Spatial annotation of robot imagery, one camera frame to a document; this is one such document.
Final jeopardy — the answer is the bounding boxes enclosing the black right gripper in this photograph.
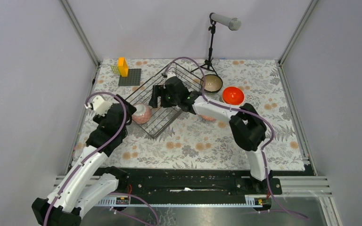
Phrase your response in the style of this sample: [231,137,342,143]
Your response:
[148,85,180,109]

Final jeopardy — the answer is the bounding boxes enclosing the black wire dish rack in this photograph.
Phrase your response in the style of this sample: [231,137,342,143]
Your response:
[125,63,201,139]

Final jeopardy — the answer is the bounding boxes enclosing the dark teal bowl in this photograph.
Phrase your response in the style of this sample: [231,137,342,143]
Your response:
[201,74,223,93]

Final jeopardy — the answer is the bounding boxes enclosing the solid orange bowl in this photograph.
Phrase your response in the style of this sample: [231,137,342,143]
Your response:
[222,87,245,105]

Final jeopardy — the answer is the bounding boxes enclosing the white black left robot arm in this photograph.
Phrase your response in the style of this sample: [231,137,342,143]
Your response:
[32,92,136,226]

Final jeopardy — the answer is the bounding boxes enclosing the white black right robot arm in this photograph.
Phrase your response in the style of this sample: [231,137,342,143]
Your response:
[149,77,271,194]

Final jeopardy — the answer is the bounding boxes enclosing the dark grey building baseplate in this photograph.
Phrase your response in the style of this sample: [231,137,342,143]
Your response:
[118,68,142,87]

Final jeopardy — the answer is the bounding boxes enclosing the pink patterned bowl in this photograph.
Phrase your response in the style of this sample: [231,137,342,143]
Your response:
[132,103,152,124]

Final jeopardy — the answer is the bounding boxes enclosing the orange toy block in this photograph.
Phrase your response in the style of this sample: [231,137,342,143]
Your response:
[117,57,129,77]

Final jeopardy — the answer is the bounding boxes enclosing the yellow-green small grid plate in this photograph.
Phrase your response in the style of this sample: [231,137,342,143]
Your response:
[110,65,120,75]

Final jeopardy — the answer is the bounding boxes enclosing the black microphone tripod stand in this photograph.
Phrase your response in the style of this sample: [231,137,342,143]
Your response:
[191,19,218,76]

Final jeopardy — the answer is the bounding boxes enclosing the grey microphone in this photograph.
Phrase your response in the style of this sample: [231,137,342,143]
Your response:
[209,13,242,31]

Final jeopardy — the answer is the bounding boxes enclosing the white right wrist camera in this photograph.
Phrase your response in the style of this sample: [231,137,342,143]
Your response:
[162,72,177,80]

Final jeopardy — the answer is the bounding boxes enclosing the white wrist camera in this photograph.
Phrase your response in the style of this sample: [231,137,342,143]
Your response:
[84,95,113,116]
[162,72,177,80]

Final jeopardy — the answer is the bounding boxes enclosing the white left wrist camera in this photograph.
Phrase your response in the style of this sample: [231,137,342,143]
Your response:
[84,95,113,116]

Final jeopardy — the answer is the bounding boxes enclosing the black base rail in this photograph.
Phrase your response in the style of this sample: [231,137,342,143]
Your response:
[67,167,283,205]

